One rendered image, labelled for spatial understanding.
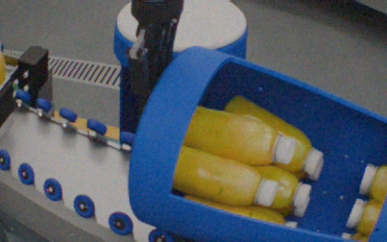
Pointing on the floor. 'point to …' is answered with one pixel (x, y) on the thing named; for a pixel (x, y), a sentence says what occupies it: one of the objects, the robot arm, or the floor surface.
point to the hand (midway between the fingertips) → (149, 104)
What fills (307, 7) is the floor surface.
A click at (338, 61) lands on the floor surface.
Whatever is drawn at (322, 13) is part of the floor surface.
